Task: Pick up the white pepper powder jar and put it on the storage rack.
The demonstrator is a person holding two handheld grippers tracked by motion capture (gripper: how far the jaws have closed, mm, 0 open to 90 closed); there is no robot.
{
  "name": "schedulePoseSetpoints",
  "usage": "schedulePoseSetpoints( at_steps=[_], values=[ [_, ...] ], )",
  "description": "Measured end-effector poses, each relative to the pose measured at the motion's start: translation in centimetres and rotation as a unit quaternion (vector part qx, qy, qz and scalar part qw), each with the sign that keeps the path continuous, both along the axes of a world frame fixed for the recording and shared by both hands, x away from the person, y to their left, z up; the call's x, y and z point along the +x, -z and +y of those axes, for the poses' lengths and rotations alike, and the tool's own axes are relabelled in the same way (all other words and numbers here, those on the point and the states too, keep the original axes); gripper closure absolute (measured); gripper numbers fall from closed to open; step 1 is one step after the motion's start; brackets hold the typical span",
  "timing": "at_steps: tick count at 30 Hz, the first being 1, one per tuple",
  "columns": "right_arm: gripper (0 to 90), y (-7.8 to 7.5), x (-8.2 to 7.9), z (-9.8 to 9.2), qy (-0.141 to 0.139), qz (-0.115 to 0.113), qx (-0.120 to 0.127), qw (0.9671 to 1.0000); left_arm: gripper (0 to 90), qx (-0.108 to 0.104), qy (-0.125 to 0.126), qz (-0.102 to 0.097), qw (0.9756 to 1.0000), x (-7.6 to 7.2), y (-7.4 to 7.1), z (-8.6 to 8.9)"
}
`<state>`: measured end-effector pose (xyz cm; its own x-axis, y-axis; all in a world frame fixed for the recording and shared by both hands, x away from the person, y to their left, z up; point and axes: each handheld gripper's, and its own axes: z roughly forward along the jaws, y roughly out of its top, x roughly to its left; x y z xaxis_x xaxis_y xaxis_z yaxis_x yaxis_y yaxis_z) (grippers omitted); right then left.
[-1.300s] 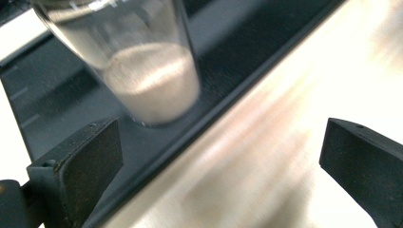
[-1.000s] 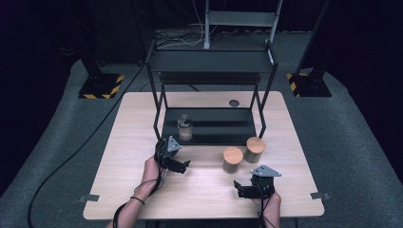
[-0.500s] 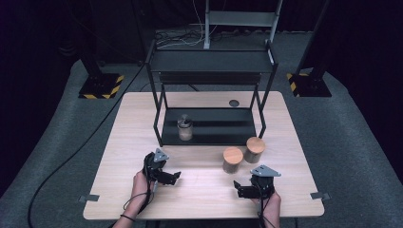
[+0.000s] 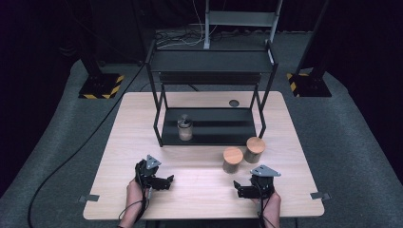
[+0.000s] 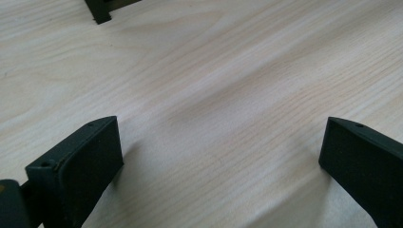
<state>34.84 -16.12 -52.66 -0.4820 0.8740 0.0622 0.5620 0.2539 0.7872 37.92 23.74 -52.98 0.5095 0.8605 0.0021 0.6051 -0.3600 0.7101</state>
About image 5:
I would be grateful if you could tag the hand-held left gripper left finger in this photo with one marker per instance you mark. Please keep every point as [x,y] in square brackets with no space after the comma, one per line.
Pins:
[82,164]

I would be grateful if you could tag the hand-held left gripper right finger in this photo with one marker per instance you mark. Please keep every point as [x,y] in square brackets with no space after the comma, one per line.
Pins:
[361,164]

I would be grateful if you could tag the black two-tier metal rack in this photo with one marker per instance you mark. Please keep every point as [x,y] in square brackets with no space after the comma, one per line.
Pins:
[101,11]

